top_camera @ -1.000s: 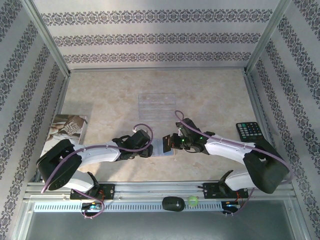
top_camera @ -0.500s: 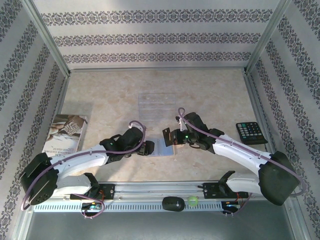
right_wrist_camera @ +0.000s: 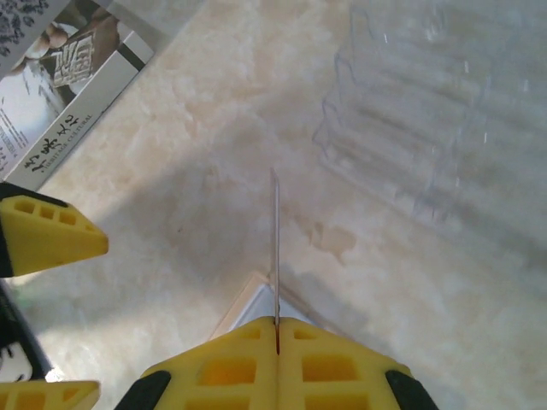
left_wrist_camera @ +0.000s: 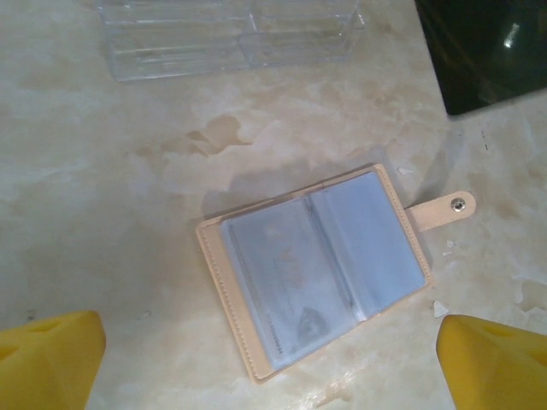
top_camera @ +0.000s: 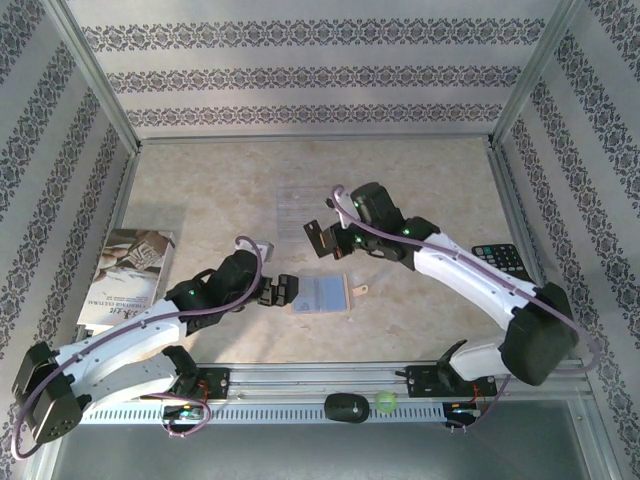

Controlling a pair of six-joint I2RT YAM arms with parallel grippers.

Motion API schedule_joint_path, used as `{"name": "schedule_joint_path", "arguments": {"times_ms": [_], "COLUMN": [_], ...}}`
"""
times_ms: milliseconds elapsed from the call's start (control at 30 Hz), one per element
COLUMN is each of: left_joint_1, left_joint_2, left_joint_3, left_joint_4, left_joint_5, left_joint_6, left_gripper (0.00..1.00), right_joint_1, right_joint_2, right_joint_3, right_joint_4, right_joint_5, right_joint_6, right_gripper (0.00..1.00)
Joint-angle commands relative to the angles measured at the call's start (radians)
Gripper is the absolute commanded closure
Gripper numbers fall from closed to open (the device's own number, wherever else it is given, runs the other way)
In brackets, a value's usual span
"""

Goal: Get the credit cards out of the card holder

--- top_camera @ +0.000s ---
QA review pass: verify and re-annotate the aluminium mounting rail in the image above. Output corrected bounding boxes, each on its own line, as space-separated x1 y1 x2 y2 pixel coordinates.
47 360 586 402

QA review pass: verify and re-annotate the beige leather card holder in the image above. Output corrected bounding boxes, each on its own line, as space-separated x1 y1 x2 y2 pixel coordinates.
286 272 371 317

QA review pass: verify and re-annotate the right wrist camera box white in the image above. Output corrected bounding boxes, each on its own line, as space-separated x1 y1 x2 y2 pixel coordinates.
327 192 359 229

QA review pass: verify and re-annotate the black remote control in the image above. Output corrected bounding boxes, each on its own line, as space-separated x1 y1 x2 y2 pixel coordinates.
472 243 532 282

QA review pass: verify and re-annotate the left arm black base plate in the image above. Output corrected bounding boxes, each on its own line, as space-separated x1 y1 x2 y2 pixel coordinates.
169 367 232 401

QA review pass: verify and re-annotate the aluminium frame post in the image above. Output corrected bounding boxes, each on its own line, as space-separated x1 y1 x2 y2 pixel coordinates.
489 0 586 149
47 0 142 154

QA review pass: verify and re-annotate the black computer mouse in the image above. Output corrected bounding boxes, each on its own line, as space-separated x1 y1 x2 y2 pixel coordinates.
323 393 372 425

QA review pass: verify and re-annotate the small circuit board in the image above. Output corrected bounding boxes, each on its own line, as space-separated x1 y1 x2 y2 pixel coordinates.
162 403 206 423
444 402 484 427

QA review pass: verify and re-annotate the silver VIP card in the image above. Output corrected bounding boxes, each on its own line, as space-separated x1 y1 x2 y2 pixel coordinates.
293 277 322 315

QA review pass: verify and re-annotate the aluminium side rail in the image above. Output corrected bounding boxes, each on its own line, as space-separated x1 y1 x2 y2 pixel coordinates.
483 139 586 362
64 144 144 366

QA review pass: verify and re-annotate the book with photo cover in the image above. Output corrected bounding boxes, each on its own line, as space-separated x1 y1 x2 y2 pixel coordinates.
77 228 178 338

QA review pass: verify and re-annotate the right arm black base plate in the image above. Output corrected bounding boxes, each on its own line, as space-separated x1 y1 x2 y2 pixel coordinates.
406 364 498 400

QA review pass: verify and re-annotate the black credit card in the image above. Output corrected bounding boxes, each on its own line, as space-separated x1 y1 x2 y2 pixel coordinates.
303 219 328 260

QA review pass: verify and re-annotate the slotted grey cable duct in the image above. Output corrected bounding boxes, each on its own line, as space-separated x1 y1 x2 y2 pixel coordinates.
79 403 446 426

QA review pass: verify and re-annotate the clear acrylic tray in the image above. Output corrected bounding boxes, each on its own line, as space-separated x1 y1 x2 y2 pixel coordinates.
275 187 351 242

